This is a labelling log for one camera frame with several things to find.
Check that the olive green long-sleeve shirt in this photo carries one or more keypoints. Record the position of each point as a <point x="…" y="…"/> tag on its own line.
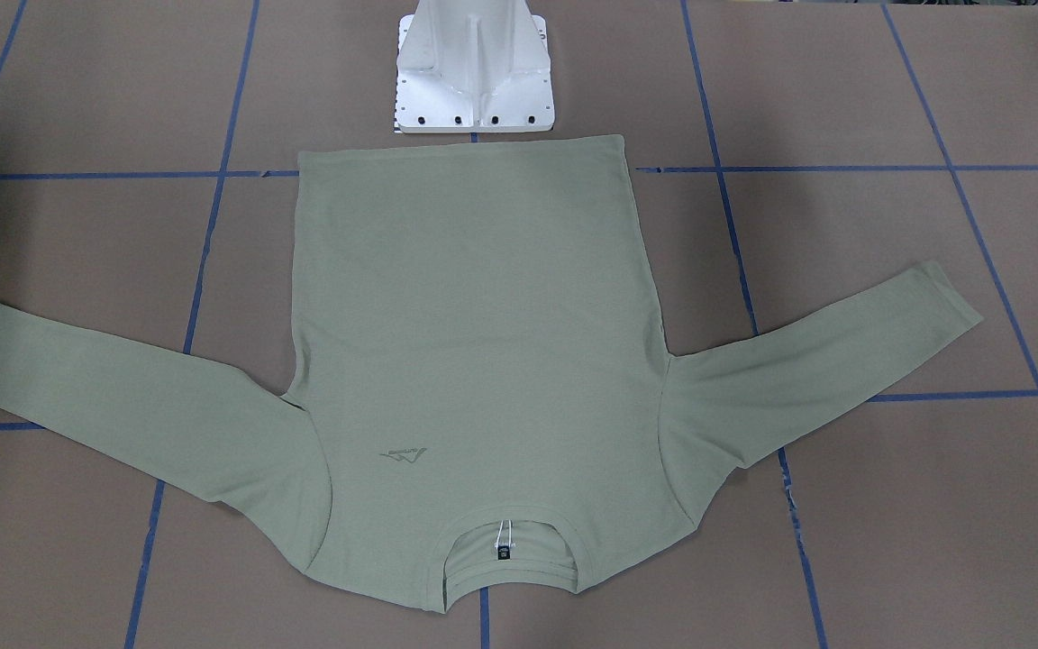
<point x="483" y="391"/>

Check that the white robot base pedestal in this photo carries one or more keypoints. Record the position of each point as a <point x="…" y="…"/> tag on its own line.
<point x="473" y="67"/>

